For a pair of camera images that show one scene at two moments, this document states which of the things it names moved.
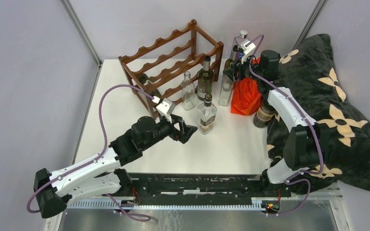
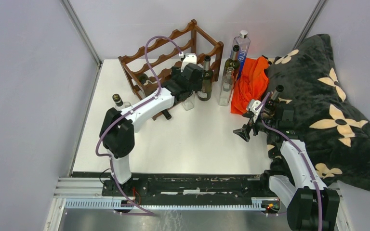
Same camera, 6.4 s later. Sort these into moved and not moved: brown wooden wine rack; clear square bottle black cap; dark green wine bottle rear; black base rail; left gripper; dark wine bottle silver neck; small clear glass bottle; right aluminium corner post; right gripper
Moved: right gripper; clear square bottle black cap; left gripper
Not moved: small clear glass bottle; dark wine bottle silver neck; black base rail; right aluminium corner post; dark green wine bottle rear; brown wooden wine rack
